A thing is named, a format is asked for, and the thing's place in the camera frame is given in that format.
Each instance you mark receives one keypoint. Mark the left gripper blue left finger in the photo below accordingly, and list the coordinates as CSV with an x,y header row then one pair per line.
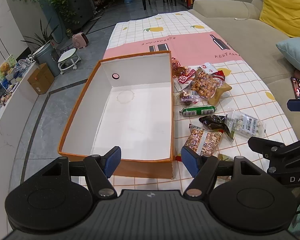
x,y
98,170

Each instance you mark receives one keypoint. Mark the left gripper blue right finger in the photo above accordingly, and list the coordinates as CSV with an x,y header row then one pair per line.
x,y
202,169

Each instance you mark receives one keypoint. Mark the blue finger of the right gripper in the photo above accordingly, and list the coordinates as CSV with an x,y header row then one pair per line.
x,y
293,105
267,148

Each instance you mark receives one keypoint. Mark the green sausage stick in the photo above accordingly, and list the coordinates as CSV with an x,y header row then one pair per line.
x,y
198,110

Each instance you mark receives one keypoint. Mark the peanut snack vacuum pack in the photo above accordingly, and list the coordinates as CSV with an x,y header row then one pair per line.
x,y
209,89

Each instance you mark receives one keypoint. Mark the smartphone with lit screen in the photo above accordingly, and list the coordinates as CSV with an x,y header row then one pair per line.
x,y
296,87

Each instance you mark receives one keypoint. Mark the orange patterned cracker bag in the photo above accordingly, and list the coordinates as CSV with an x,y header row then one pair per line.
x,y
203,142

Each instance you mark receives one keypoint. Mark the clear bag white candies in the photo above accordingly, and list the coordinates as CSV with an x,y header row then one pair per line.
x,y
245,125

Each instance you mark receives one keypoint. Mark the dark brown snack packet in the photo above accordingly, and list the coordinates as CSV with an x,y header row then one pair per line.
x,y
216,123

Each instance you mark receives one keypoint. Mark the light blue cushion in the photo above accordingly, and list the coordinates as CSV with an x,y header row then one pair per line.
x,y
290,49

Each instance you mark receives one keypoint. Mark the checked pink picnic cloth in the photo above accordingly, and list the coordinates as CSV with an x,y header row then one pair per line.
x,y
192,43

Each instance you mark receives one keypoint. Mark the orange cardboard box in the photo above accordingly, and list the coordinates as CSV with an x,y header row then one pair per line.
x,y
127,102

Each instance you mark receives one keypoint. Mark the round pastry clear wrapper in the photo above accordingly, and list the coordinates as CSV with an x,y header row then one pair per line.
x,y
189,97

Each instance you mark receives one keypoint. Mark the white red gluten snack bag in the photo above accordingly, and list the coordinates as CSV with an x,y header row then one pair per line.
x,y
190,72

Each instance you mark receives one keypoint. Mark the yellow cushion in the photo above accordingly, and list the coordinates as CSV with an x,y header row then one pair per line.
x,y
283,15

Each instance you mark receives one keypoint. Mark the red chili snack packet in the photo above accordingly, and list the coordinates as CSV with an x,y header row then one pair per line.
x,y
177,69

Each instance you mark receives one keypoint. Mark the white tv cabinet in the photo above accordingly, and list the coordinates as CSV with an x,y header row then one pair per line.
x,y
13,117

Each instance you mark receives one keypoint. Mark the brown cardboard carton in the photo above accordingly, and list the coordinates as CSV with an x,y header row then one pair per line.
x,y
41,79

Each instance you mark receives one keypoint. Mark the white round rolling stool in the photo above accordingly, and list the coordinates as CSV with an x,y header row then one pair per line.
x,y
67,60

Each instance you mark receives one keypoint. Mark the pink small heater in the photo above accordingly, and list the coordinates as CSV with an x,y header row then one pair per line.
x,y
80,40

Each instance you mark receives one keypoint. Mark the teddy bear toy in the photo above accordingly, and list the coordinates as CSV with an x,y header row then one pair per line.
x,y
5,68

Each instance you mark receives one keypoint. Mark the dark drawer cabinet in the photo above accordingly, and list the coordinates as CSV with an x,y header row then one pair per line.
x,y
83,13

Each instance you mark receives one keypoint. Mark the leafy green plant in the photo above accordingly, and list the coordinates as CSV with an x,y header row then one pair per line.
x,y
66,12

